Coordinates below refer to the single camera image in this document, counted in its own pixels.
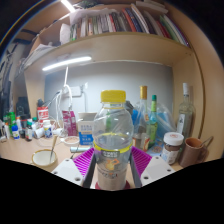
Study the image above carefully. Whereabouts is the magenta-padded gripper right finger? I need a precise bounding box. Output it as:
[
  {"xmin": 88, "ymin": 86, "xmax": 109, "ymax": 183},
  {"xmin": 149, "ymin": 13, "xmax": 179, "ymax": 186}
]
[{"xmin": 129, "ymin": 145, "xmax": 177, "ymax": 189}]

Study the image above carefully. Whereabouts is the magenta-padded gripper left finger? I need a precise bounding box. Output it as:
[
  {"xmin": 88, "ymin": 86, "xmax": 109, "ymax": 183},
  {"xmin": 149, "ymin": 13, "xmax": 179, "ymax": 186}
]
[{"xmin": 51, "ymin": 147, "xmax": 98, "ymax": 190}]

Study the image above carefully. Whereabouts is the clear yellow-capped drink bottle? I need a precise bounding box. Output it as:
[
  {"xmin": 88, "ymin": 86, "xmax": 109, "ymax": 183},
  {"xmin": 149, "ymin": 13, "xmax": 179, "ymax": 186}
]
[{"xmin": 92, "ymin": 89, "xmax": 135, "ymax": 192}]

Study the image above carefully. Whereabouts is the cream ceramic cup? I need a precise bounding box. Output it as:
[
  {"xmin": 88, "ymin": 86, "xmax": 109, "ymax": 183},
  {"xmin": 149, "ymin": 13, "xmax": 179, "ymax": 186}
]
[{"xmin": 31, "ymin": 149, "xmax": 58, "ymax": 168}]

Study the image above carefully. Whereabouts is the spoon in cream cup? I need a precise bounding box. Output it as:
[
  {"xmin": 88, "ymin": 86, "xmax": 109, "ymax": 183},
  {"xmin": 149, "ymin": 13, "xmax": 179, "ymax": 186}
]
[{"xmin": 49, "ymin": 134, "xmax": 59, "ymax": 164}]

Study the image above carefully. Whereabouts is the brown mug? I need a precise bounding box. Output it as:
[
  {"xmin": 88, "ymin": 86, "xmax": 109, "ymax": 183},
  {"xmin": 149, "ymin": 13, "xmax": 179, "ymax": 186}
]
[{"xmin": 179, "ymin": 137, "xmax": 206, "ymax": 168}]

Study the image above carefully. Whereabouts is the blue and white carton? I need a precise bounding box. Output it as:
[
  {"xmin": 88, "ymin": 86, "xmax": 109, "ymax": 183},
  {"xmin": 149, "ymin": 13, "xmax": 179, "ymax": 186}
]
[{"xmin": 77, "ymin": 120, "xmax": 95, "ymax": 147}]

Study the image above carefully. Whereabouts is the green-capped glass bottle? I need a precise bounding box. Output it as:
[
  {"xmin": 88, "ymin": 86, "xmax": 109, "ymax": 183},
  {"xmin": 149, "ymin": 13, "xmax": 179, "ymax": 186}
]
[{"xmin": 146, "ymin": 94, "xmax": 159, "ymax": 149}]

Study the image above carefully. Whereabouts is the magenta pouch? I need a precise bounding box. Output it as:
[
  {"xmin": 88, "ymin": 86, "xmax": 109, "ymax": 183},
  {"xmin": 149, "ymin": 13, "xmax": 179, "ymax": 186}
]
[{"xmin": 61, "ymin": 110, "xmax": 78, "ymax": 137}]

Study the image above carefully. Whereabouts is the blue plastic bag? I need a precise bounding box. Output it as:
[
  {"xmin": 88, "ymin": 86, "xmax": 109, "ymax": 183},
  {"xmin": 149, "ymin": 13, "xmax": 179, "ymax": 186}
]
[{"xmin": 131, "ymin": 101, "xmax": 178, "ymax": 156}]

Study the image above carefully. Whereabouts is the dark red-labelled small bottle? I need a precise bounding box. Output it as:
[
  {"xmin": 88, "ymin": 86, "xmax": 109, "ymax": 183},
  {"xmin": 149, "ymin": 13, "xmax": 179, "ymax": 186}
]
[{"xmin": 25, "ymin": 121, "xmax": 34, "ymax": 142}]

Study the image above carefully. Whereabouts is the clear gold-capped glass bottle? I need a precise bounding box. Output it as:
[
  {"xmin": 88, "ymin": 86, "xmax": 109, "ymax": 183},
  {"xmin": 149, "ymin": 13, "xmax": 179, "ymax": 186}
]
[{"xmin": 134, "ymin": 85, "xmax": 150, "ymax": 153}]

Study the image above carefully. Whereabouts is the clear white-capped glass bottle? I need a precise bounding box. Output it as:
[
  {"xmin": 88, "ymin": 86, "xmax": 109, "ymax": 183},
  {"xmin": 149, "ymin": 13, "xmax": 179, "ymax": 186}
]
[{"xmin": 175, "ymin": 82, "xmax": 196, "ymax": 139}]

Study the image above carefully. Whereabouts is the red and white can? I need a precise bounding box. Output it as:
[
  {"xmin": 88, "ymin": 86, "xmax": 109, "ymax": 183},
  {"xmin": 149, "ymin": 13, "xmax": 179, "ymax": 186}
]
[{"xmin": 36, "ymin": 106, "xmax": 50, "ymax": 126}]

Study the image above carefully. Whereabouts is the white under-shelf light bar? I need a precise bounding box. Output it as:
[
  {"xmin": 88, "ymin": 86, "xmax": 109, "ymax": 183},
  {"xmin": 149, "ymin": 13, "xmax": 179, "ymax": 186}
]
[{"xmin": 41, "ymin": 55, "xmax": 93, "ymax": 72}]

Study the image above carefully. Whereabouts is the wooden shelf unit with books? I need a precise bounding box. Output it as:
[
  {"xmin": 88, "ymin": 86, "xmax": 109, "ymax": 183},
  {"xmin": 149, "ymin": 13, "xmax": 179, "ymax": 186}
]
[{"xmin": 14, "ymin": 0, "xmax": 205, "ymax": 141}]

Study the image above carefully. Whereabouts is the white ceiling tube light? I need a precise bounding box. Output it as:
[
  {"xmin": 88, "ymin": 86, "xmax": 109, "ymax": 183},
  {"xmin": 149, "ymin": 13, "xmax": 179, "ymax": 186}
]
[{"xmin": 60, "ymin": 0, "xmax": 77, "ymax": 14}]

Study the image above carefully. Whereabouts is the white wall socket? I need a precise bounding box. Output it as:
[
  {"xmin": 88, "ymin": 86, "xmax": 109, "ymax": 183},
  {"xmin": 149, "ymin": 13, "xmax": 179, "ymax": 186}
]
[{"xmin": 68, "ymin": 85, "xmax": 84, "ymax": 98}]

